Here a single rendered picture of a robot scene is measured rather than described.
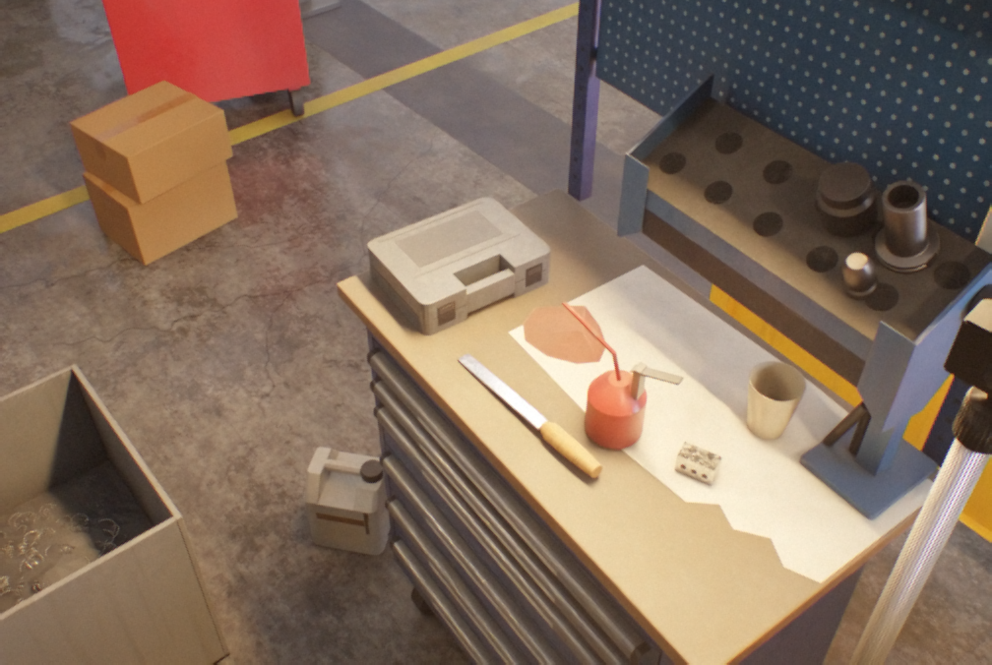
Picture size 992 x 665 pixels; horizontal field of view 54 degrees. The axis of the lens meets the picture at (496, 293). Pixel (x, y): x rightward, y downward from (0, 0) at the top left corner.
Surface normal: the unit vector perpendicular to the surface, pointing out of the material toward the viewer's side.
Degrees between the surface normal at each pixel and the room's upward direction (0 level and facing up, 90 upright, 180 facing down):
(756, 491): 0
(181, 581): 90
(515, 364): 0
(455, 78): 0
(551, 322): 16
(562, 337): 38
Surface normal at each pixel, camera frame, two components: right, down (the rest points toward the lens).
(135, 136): 0.00, -0.76
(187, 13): 0.35, 0.61
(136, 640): 0.64, 0.50
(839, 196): -0.37, -0.49
